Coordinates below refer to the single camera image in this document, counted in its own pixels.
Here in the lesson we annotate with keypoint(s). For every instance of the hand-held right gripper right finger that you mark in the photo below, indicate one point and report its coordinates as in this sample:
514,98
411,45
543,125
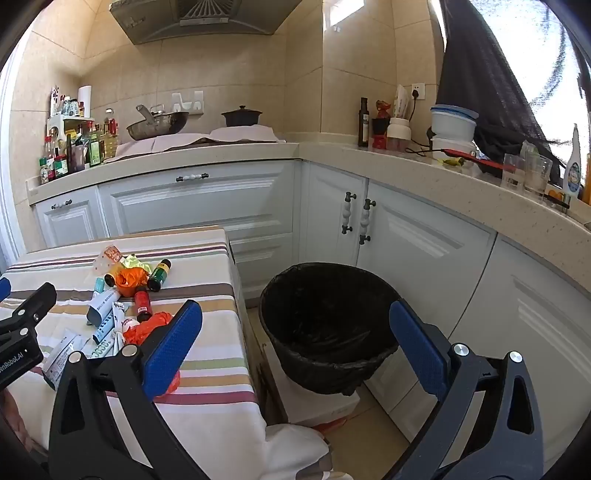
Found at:
418,346

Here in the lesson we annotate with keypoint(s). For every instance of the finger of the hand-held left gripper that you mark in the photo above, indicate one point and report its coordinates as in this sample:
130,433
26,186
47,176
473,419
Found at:
3,288
39,300

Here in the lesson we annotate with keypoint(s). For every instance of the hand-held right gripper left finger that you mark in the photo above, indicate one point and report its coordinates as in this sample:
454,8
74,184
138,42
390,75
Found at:
173,344

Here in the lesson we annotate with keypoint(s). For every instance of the red plastic bag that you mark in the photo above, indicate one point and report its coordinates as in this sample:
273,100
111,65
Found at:
147,330

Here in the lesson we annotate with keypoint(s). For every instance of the small red bottle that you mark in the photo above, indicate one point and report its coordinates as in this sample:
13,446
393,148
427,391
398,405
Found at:
142,304

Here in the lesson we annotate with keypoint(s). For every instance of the teal capped tube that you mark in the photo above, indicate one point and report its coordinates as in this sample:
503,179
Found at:
99,284

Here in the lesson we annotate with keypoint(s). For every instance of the white blue-print medicine box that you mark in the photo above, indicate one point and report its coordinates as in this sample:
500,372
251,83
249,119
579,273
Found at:
104,302

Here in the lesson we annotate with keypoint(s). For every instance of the small green bottle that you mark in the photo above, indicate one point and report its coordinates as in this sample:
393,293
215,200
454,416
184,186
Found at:
159,276

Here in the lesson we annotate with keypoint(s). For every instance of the orange plastic bag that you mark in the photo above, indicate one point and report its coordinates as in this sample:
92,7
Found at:
129,280

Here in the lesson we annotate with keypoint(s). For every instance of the orange dotted clear wrapper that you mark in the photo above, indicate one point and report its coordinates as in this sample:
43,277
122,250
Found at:
108,256

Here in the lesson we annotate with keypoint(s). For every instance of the yellow foil wrapper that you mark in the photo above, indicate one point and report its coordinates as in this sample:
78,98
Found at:
131,262

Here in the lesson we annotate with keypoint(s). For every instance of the black trash bin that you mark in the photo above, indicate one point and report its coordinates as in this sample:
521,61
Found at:
323,314

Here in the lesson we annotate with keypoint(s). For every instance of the striped tablecloth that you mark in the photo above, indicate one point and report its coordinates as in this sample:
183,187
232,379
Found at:
207,295

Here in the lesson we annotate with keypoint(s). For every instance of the small brown yellow-label bottle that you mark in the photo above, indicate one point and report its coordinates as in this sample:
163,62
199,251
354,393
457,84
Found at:
111,278

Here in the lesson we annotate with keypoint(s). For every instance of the cluster of condiment bottles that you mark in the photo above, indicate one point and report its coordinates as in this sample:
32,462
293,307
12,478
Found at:
92,147

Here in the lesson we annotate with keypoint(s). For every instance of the white spice rack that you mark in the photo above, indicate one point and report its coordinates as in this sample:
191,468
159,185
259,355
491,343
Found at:
69,122

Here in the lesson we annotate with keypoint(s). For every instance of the beige stone countertop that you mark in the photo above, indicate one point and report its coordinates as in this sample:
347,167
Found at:
369,161

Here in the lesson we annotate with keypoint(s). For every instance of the clear drinking glass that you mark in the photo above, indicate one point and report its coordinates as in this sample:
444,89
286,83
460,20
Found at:
538,173
513,170

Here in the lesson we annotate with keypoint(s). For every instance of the white food container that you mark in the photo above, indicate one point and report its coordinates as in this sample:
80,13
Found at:
455,147

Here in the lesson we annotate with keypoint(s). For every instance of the white stove cover cloth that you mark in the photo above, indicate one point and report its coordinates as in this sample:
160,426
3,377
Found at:
184,141

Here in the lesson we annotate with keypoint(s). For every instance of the paper towel roll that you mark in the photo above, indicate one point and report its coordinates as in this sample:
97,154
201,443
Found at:
84,101

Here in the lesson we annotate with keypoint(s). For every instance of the dark metal wok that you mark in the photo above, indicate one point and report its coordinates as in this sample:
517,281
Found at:
157,127

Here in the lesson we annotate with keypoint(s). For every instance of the white canister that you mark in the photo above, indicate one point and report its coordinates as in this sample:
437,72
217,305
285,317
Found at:
399,134

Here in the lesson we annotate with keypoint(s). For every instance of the red black ornament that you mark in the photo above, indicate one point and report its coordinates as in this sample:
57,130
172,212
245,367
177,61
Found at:
381,129

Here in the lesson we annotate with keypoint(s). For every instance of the dark oil bottle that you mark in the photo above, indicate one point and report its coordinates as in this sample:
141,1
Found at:
363,127

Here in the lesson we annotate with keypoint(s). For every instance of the black lidded pot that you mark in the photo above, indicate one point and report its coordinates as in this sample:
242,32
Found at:
242,117

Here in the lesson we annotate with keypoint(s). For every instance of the black curtain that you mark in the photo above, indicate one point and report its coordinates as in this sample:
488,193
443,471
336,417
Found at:
480,69

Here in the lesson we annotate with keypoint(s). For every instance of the grey range hood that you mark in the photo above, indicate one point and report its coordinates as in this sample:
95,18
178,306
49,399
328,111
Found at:
207,23

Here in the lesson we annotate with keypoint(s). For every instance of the white door frame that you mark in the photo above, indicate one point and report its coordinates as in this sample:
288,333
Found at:
9,184

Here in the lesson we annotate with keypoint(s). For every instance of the white wall holder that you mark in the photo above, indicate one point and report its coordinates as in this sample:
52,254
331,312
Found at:
198,101

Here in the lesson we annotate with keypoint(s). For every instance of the white wall socket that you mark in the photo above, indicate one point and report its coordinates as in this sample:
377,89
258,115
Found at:
418,90

